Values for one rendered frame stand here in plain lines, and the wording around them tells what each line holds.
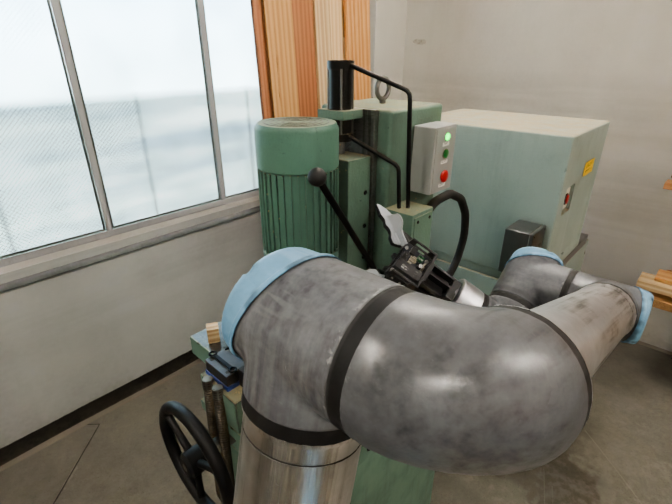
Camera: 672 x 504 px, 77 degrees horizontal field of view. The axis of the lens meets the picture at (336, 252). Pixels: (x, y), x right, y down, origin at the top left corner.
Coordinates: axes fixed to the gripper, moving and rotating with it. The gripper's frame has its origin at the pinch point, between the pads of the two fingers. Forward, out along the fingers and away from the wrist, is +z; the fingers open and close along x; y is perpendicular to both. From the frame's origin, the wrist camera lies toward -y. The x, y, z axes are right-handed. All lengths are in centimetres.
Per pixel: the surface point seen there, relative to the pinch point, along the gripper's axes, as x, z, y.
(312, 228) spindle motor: -0.4, 7.8, -12.0
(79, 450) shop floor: 106, 44, -152
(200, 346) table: 34, 16, -52
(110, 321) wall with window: 54, 70, -146
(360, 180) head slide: -17.6, 5.9, -15.3
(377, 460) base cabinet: 31, -40, -47
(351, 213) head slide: -11.0, 3.2, -18.5
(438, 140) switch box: -35.2, -3.4, -10.7
